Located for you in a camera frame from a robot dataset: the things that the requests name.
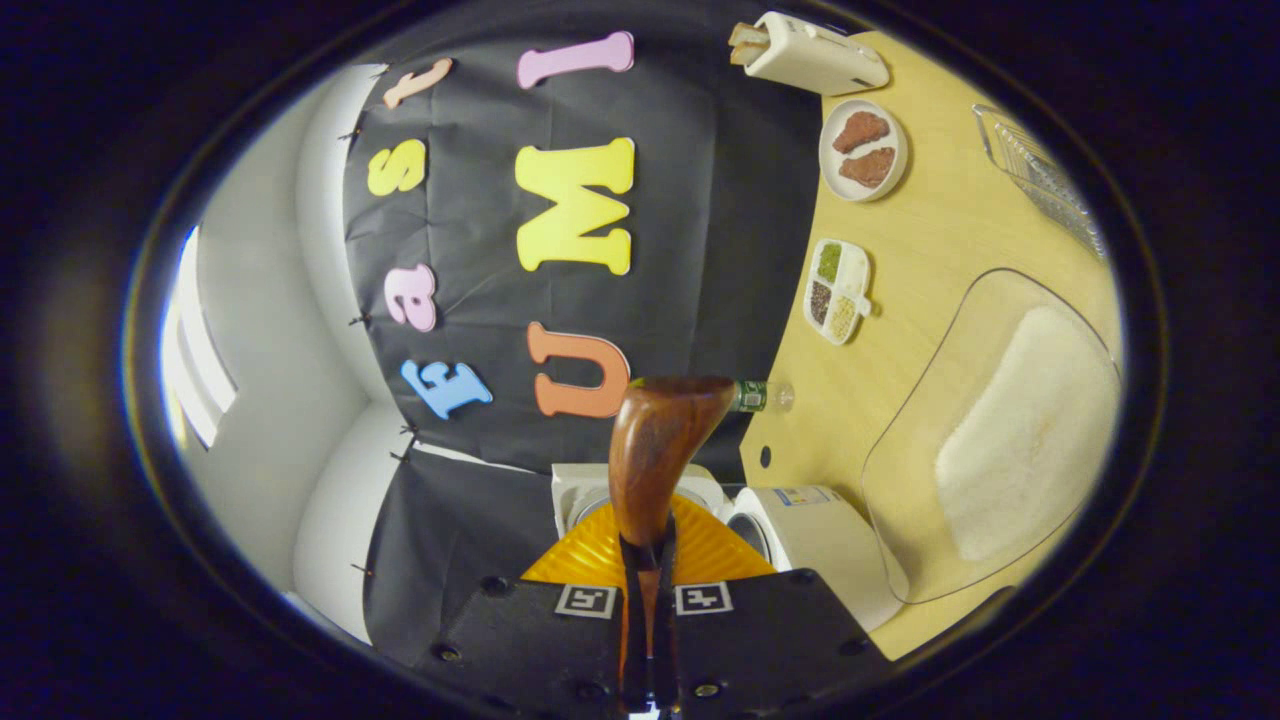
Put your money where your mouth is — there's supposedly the clear water bottle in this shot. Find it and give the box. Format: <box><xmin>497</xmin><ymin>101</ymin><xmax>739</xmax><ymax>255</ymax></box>
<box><xmin>720</xmin><ymin>380</ymin><xmax>796</xmax><ymax>413</ymax></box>

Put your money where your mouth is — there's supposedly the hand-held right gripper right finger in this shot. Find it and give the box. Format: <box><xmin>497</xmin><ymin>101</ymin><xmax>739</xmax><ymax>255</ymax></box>
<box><xmin>650</xmin><ymin>495</ymin><xmax>893</xmax><ymax>716</ymax></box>

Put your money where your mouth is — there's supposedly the cream toaster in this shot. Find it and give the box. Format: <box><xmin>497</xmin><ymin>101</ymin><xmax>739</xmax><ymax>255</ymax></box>
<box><xmin>745</xmin><ymin>11</ymin><xmax>891</xmax><ymax>97</ymax></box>

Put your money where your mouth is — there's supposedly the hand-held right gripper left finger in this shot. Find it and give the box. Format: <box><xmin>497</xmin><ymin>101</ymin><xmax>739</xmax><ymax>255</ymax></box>
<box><xmin>430</xmin><ymin>495</ymin><xmax>651</xmax><ymax>716</ymax></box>

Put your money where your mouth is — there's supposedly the white rice cooker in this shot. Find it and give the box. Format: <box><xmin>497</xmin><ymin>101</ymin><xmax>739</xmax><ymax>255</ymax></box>
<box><xmin>550</xmin><ymin>462</ymin><xmax>911</xmax><ymax>633</ymax></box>

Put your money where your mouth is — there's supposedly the brown wooden spoon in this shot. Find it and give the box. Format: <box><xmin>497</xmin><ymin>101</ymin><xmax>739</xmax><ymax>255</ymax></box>
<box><xmin>608</xmin><ymin>376</ymin><xmax>738</xmax><ymax>701</ymax></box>

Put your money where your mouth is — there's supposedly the clear plastic container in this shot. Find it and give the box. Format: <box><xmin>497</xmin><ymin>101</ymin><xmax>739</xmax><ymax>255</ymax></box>
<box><xmin>862</xmin><ymin>268</ymin><xmax>1123</xmax><ymax>605</ymax></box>

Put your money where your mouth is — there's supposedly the metal wire chopstick holder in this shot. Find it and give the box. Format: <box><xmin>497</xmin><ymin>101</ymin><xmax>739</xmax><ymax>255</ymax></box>
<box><xmin>972</xmin><ymin>103</ymin><xmax>1109</xmax><ymax>263</ymax></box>

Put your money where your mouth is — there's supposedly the brown meat piece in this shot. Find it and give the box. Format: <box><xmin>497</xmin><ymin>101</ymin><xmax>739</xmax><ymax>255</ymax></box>
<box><xmin>838</xmin><ymin>147</ymin><xmax>896</xmax><ymax>189</ymax></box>
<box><xmin>833</xmin><ymin>110</ymin><xmax>891</xmax><ymax>154</ymax></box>

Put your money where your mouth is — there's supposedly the round white plate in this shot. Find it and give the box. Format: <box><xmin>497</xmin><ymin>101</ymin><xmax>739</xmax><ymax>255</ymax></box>
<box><xmin>819</xmin><ymin>98</ymin><xmax>909</xmax><ymax>203</ymax></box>

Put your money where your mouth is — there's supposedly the white divided dish of beans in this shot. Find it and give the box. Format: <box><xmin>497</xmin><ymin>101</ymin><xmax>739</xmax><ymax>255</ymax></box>
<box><xmin>803</xmin><ymin>238</ymin><xmax>874</xmax><ymax>346</ymax></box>

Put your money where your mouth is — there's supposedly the black backdrop cloth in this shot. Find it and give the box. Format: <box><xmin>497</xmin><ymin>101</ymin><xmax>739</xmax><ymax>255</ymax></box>
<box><xmin>340</xmin><ymin>28</ymin><xmax>827</xmax><ymax>666</ymax></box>

